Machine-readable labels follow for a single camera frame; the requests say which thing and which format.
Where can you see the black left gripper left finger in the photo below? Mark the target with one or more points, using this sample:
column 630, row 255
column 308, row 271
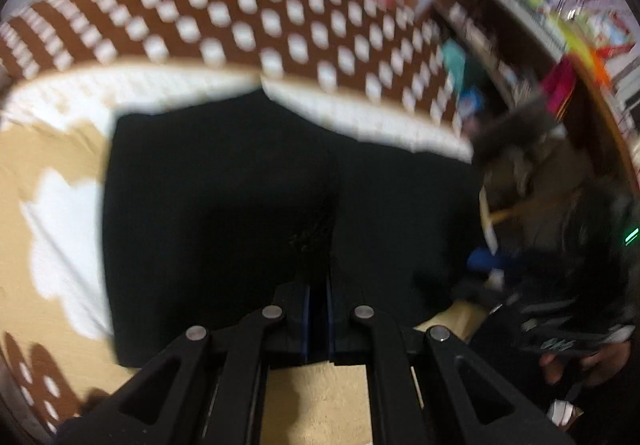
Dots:
column 206, row 387

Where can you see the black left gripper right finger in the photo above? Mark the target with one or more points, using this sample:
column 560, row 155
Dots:
column 429, row 387

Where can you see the black pants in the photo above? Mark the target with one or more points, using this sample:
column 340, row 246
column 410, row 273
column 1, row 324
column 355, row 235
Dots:
column 212, row 212

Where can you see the person's right hand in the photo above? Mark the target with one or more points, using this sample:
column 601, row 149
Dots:
column 600, row 366

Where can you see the wooden shelf unit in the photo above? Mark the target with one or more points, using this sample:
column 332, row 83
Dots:
column 508, row 44

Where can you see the teal paper bag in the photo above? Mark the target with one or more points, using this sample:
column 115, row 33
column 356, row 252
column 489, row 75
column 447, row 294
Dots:
column 454, row 61

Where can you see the brown white polka dot blanket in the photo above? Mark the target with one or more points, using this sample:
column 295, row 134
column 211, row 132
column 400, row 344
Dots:
column 69, row 67

